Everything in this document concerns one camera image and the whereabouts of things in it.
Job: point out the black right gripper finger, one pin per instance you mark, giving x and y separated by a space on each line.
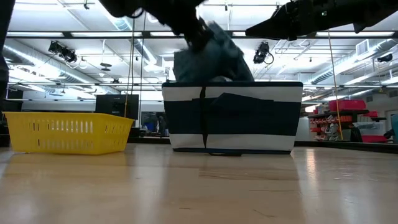
269 26

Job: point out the teal patterned cloth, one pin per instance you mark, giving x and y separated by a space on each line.
217 62

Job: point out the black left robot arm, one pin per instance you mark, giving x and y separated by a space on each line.
149 7

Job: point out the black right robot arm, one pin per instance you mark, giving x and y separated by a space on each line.
357 12

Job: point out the navy fabric storage bin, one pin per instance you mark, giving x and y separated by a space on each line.
233 115

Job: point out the yellow plastic slotted basket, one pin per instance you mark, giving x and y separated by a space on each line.
68 133

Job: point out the black overhead beam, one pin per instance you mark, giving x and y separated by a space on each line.
93 34

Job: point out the shelf with red bins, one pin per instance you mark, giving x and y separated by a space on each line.
345 119

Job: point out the black background monitor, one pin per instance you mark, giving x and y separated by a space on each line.
109 105

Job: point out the black ceiling camera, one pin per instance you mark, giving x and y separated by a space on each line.
262 53
63 51
385 58

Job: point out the black aluminium table frame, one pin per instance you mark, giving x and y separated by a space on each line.
342 147

